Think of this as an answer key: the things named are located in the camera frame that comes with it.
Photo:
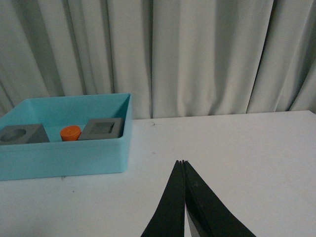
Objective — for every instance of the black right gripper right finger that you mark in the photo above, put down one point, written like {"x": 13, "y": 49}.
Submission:
{"x": 209, "y": 215}

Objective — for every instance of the orange cylinder part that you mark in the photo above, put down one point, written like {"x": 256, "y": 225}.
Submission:
{"x": 70, "y": 133}

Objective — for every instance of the gray block with square hole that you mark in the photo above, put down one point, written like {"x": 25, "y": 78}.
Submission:
{"x": 102, "y": 128}

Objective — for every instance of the blue plastic box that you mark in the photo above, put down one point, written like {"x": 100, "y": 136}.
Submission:
{"x": 58, "y": 158}

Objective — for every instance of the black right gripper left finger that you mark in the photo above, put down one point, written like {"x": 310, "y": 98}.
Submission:
{"x": 168, "y": 219}

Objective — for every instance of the white pleated curtain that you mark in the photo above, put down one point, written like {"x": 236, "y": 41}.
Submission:
{"x": 177, "y": 58}

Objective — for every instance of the gray block with round hole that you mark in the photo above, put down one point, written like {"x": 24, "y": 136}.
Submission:
{"x": 23, "y": 134}

